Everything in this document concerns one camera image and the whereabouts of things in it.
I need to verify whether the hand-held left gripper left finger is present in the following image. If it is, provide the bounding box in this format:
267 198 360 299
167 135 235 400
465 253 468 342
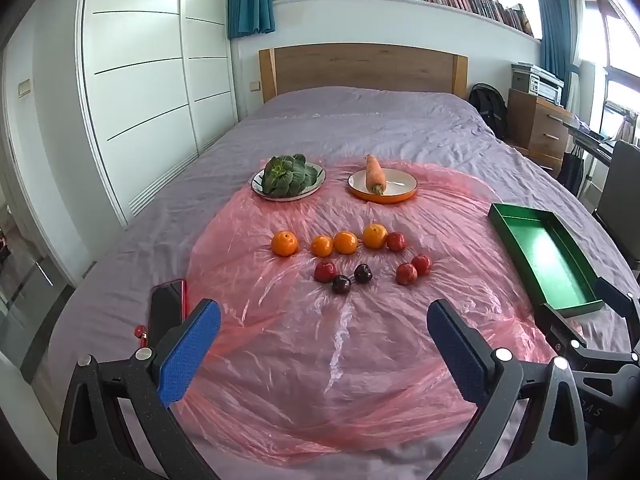
57 298 222 480

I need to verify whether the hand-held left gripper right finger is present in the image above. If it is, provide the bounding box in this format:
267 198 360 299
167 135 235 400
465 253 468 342
426 299 588 480

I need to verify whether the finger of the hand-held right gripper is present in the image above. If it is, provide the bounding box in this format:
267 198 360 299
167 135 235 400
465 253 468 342
534 304 631 373
596 276 640 356

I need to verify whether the green rectangular tray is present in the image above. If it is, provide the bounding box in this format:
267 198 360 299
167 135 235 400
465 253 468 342
488 203 605 318

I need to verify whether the black phone with red case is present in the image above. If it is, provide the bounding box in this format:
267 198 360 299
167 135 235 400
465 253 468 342
145 280 188 348

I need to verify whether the pink plastic sheet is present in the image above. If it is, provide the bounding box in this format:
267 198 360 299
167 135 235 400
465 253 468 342
172 157 581 468

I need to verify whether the grey office chair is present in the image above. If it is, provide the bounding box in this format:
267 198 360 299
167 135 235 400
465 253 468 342
592 140 640 261

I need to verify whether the dark shopping bag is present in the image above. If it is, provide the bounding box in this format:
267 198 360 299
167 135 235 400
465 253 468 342
556 147 586 196

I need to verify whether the glass desk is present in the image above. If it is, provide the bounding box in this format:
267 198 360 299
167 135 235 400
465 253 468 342
562 115 631 161

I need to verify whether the orange plate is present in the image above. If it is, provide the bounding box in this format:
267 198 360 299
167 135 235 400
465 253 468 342
347 169 420 205

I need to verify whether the wooden dresser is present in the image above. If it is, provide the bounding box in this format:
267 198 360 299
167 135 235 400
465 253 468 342
506 88 573 176

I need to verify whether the white plate with green rim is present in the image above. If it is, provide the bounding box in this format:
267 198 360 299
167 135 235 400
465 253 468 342
251 162 327 203

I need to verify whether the green bok choy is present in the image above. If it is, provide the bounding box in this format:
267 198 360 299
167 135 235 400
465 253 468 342
260 154 319 197

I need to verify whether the carrot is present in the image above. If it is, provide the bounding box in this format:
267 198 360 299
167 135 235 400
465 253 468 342
365 154 387 196

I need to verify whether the black backpack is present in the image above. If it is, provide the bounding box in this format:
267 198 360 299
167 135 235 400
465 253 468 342
469 83 510 138

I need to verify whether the white printer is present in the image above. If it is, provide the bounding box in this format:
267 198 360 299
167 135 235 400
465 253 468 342
511 62 565 106

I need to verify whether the white wardrobe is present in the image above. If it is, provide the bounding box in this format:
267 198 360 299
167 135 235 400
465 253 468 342
75 0 240 226

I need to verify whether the wooden headboard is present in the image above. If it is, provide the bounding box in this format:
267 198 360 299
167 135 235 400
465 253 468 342
258 43 469 103

